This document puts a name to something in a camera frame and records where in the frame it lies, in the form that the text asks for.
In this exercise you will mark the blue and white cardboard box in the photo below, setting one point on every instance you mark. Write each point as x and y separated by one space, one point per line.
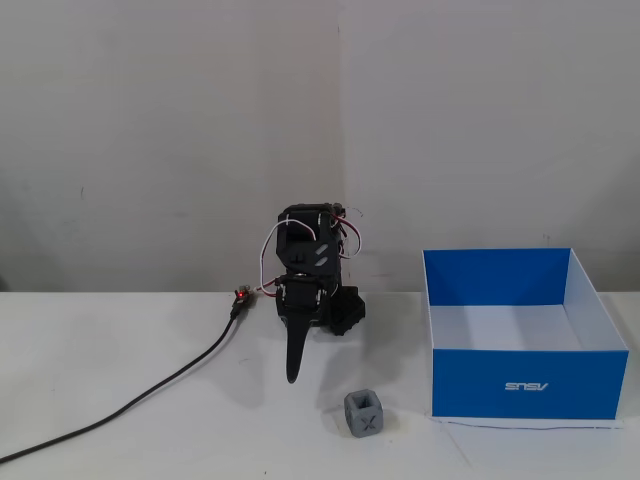
525 385

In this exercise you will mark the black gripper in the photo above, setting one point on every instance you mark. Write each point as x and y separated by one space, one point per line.
298 301

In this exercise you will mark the small controller board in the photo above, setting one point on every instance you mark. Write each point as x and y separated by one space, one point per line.
242 296

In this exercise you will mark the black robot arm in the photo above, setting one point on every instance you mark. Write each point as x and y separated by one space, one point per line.
300 250

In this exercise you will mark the gray cube block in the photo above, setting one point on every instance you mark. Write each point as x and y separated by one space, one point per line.
362 417

